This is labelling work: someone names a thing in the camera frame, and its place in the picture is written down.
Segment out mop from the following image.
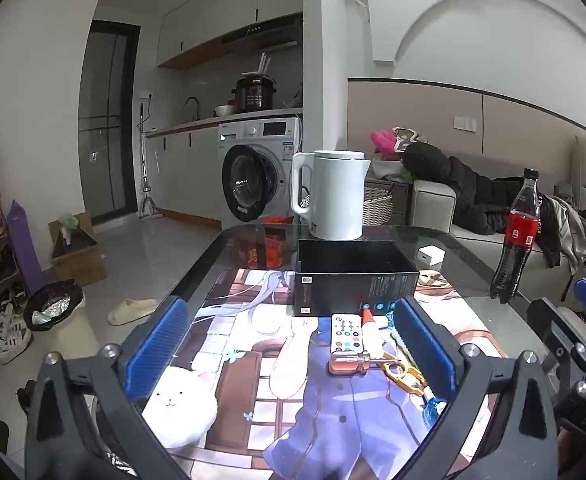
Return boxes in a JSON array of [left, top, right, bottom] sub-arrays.
[[137, 102, 162, 218]]

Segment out dark glass door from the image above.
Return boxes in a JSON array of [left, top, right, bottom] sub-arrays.
[[78, 20, 141, 223]]

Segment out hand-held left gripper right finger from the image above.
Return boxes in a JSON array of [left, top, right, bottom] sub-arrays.
[[393, 295, 561, 480]]

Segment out red bag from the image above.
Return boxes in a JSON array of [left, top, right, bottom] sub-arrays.
[[233, 216, 296, 271]]

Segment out blue transparent plastic piece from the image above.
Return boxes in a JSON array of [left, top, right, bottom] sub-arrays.
[[423, 392, 448, 428]]

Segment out patterned cloth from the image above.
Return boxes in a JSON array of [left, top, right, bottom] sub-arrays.
[[393, 126, 428, 153]]

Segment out black jacket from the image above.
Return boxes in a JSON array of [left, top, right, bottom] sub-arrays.
[[402, 142, 524, 235]]

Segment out cola bottle with red label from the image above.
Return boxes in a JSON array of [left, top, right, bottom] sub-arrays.
[[490, 168, 544, 304]]

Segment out white electric kettle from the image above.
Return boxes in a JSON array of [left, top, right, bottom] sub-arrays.
[[291, 150, 372, 241]]

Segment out grey jacket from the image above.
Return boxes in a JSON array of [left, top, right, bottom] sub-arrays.
[[538, 192, 586, 273]]

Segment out white sneakers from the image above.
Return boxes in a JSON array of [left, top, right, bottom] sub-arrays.
[[0, 305, 34, 365]]

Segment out pink cloth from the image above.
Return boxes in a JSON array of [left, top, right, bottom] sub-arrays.
[[370, 129, 398, 157]]

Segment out range hood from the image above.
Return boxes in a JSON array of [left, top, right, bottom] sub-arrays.
[[221, 22, 304, 53]]

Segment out white remote control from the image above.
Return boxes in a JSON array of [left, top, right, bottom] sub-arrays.
[[329, 313, 364, 356]]

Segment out kitchen counter cabinets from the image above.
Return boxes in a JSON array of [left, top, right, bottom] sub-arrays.
[[145, 120, 224, 221]]

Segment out yellow scissors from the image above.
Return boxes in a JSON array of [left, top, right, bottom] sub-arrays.
[[380, 357, 431, 396]]

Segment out purple yoga mat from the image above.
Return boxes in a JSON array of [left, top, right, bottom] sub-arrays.
[[7, 199, 48, 293]]

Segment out glue bottle with red cap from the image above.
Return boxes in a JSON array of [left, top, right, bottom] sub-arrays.
[[361, 307, 388, 361]]

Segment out small white charger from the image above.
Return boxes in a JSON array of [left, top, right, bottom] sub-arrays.
[[417, 245, 444, 267]]

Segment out trash bin with black bag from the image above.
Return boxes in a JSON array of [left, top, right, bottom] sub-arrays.
[[23, 280, 84, 332]]

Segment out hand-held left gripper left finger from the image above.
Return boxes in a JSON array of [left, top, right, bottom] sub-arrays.
[[23, 295, 194, 480]]

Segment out screwdriver with amber handle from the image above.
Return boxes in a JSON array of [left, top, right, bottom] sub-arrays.
[[328, 351, 398, 376]]

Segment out brown cardboard box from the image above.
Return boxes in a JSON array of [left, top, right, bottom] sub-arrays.
[[48, 211, 108, 286]]

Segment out grey sofa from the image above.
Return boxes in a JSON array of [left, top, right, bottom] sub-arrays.
[[410, 135, 586, 306]]

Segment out white wall cabinets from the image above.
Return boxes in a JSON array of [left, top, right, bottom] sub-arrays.
[[156, 0, 304, 68]]

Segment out beige slipper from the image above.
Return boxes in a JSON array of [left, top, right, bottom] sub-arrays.
[[108, 298, 158, 327]]

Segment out white washing machine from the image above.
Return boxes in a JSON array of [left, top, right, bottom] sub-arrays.
[[218, 117, 304, 231]]

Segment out printed desk mat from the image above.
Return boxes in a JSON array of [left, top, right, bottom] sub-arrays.
[[143, 267, 498, 480]]

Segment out black cardboard box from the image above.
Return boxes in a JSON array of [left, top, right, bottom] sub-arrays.
[[293, 239, 420, 317]]

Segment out black pressure cooker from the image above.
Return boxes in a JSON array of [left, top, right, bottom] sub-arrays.
[[231, 76, 278, 113]]

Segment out wicker basket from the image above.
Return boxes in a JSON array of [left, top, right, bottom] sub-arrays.
[[363, 178, 411, 227]]

